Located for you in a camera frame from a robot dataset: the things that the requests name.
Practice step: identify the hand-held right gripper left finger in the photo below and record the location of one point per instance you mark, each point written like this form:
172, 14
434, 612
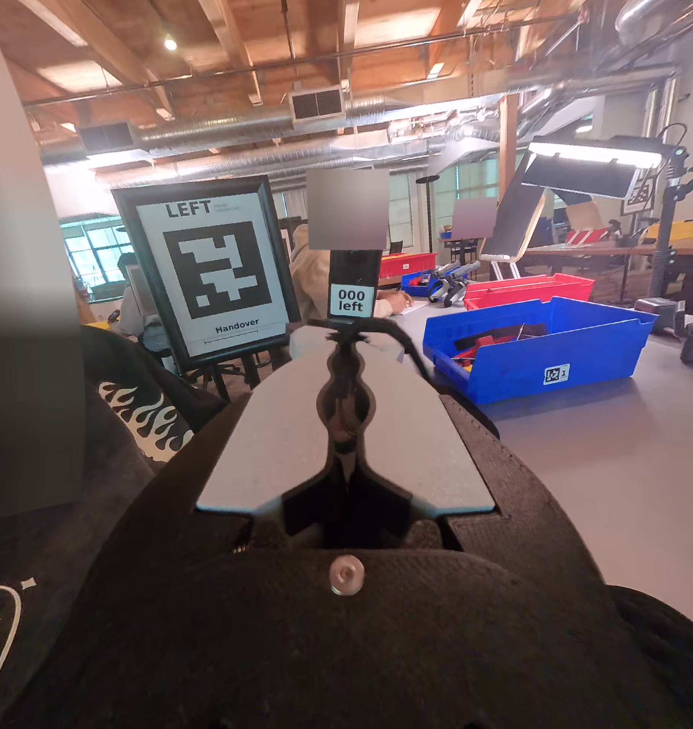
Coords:
261, 450

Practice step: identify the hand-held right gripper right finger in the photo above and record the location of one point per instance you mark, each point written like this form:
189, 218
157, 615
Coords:
426, 450

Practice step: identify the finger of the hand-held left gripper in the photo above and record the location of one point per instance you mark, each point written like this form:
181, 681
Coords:
389, 344
306, 344

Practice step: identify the blue plastic storage bin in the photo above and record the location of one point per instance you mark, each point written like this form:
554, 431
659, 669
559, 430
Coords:
418, 285
551, 353

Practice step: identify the red plastic storage bin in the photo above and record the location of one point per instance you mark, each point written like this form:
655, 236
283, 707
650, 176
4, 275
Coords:
529, 287
406, 265

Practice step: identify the black disc floor stand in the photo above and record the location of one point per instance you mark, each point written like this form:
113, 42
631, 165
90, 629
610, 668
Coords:
427, 180

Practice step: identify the black panel with pale edge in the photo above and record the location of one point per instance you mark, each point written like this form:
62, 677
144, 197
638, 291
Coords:
512, 228

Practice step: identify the white ceiling vent grille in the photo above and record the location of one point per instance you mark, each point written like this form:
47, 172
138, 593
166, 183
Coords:
317, 103

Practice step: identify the black framed marker sign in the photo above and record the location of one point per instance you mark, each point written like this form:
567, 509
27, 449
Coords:
152, 267

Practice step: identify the studio light panel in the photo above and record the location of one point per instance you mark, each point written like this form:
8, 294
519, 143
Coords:
591, 165

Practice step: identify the black light stand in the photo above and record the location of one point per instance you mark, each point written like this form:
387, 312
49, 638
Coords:
665, 239

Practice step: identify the yellow plastic storage bin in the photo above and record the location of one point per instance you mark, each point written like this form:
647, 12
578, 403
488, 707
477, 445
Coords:
683, 230

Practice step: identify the silver ventilation duct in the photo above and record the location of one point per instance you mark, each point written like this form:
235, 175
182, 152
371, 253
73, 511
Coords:
238, 128

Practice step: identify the wooden support post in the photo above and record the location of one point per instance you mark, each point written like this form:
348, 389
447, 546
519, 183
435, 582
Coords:
507, 142

